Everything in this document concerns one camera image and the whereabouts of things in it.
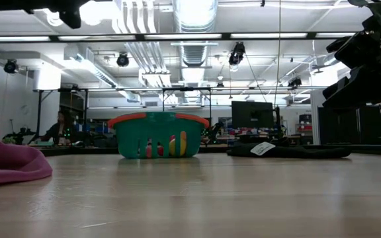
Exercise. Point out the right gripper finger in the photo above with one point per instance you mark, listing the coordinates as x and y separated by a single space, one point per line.
359 49
359 87

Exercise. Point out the black partition panels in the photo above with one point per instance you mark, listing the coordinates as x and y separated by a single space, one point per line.
359 125

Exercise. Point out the black ceiling spotlight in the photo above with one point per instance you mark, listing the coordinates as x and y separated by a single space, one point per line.
294 82
237 54
122 60
11 66

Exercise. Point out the black computer monitor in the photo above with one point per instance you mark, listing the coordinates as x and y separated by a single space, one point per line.
251 114

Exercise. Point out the pink cloth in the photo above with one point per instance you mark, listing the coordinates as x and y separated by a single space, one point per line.
5 162

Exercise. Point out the overhead LED light bar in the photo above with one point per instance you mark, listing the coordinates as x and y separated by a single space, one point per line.
184 35

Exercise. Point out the black cloth with white tag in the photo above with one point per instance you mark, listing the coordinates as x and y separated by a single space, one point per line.
309 152

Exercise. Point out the silver ventilation duct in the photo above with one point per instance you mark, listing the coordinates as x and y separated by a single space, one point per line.
194 56

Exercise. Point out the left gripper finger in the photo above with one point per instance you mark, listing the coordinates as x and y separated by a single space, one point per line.
71 18

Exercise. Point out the person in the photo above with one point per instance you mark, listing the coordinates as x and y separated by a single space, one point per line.
61 127

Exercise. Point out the black aluminium table frame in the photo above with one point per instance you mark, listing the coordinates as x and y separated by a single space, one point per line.
78 150

